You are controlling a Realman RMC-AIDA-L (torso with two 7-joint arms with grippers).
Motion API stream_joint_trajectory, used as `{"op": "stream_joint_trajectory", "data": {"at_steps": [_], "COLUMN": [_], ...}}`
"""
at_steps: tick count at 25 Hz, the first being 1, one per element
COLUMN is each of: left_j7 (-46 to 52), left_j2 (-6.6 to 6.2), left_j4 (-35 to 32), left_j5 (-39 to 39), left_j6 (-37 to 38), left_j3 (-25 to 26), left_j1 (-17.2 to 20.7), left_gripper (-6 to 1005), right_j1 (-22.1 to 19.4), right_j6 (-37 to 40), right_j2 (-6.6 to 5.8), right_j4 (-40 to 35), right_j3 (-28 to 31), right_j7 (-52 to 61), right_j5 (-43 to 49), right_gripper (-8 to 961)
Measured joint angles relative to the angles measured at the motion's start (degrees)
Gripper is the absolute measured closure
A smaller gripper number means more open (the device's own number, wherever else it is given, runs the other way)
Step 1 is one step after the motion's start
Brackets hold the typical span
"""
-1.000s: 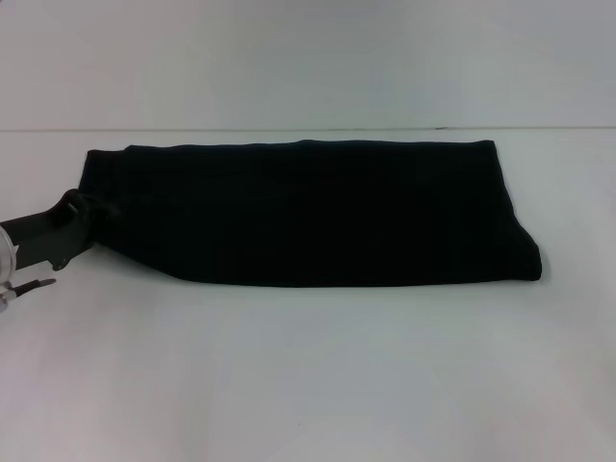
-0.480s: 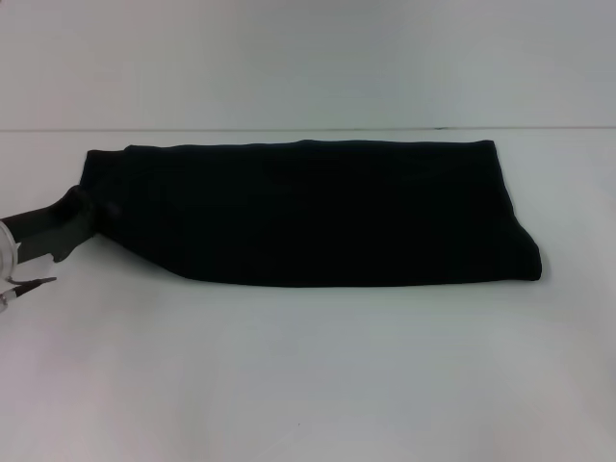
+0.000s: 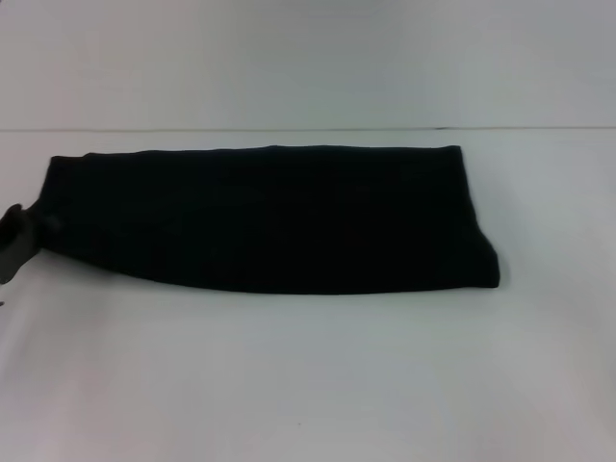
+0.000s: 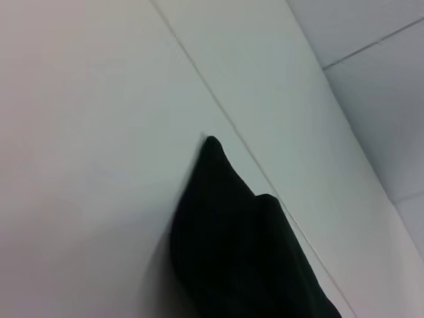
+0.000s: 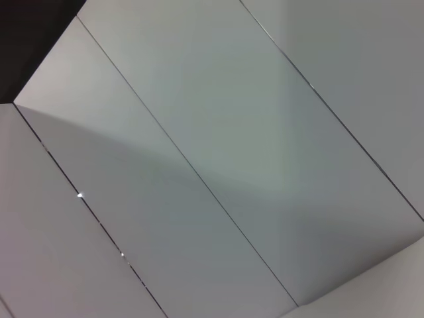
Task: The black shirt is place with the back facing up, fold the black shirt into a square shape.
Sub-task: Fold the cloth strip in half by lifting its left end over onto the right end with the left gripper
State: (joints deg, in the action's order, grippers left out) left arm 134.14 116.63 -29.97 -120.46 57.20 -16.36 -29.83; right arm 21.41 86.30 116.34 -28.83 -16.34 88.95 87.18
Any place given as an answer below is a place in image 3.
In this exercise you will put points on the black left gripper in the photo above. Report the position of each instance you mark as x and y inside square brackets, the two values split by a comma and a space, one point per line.
[17, 240]

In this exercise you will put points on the black t-shirt with FREE print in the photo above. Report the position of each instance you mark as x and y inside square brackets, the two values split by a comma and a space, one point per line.
[269, 216]

